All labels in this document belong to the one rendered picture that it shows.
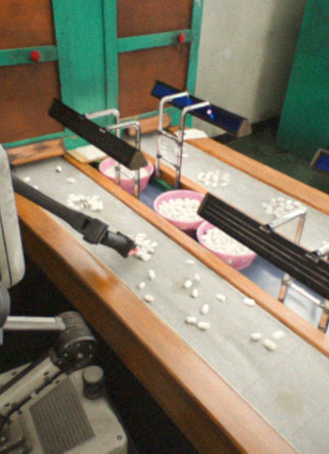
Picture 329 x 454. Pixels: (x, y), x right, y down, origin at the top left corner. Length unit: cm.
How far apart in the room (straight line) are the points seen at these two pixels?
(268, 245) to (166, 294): 46
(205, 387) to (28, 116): 152
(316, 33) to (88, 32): 238
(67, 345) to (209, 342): 42
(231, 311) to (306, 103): 309
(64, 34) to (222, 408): 170
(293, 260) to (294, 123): 334
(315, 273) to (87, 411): 85
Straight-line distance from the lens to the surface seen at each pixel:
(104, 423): 161
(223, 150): 258
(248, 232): 133
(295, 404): 139
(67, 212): 158
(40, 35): 229
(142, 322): 147
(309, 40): 438
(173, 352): 140
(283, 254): 128
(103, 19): 243
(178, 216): 202
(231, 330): 151
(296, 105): 450
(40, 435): 162
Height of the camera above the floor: 181
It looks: 34 degrees down
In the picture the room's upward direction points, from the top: 4 degrees clockwise
